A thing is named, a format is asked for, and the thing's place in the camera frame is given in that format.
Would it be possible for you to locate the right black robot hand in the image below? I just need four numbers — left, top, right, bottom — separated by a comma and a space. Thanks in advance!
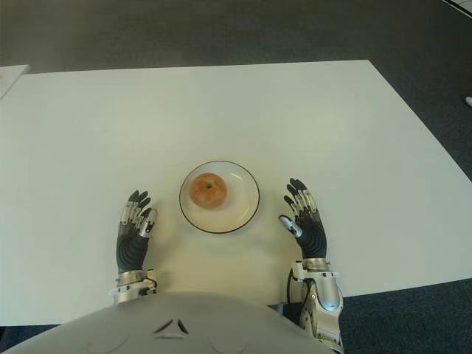
278, 177, 330, 263

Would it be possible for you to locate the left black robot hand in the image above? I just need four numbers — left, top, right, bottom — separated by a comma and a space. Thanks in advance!
117, 190, 159, 276

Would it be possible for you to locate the red yellow apple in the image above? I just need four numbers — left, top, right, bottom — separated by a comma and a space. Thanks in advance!
189, 172, 228, 209

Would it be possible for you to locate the white plate with black rim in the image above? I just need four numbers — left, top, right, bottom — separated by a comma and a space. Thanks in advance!
178, 159, 264, 235

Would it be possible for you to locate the grey robot torso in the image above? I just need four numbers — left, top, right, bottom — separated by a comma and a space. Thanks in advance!
0, 291, 344, 354

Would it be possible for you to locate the white side table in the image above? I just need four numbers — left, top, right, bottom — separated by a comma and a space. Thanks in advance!
0, 64, 30, 101

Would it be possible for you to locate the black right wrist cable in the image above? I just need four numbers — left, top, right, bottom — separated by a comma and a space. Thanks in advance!
286, 271, 296, 306

